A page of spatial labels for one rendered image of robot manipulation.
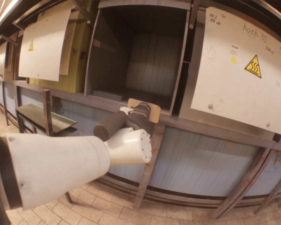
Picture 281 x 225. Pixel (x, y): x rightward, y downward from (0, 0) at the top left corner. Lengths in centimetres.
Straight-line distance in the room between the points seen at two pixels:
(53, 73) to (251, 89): 89
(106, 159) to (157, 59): 107
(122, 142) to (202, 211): 122
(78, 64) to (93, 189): 103
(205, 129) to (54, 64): 81
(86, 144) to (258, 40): 62
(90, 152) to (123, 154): 8
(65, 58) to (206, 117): 83
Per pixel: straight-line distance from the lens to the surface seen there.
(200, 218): 130
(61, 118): 85
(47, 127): 68
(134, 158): 22
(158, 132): 60
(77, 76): 75
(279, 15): 60
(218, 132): 64
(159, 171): 81
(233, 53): 49
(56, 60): 70
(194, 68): 55
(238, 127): 68
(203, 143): 71
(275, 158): 118
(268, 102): 60
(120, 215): 110
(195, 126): 59
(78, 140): 15
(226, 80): 46
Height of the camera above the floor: 101
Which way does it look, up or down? 17 degrees down
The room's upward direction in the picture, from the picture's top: 10 degrees clockwise
